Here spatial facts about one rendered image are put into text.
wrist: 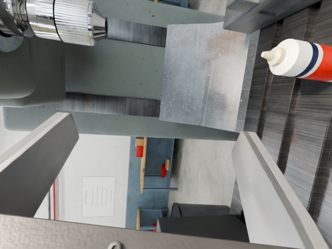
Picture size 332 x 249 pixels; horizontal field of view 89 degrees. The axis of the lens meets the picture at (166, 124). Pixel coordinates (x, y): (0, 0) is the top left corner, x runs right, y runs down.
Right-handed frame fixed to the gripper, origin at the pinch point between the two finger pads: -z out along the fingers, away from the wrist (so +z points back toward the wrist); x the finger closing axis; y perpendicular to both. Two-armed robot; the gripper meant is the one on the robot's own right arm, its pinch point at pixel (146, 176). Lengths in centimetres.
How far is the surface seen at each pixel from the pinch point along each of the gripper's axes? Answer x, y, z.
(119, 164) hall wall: 122, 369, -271
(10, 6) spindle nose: 15.9, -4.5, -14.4
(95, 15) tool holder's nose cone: 8.7, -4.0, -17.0
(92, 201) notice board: 187, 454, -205
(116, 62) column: 19, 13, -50
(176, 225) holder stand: -4.2, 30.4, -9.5
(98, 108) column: 24, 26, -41
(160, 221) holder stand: -0.9, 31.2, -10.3
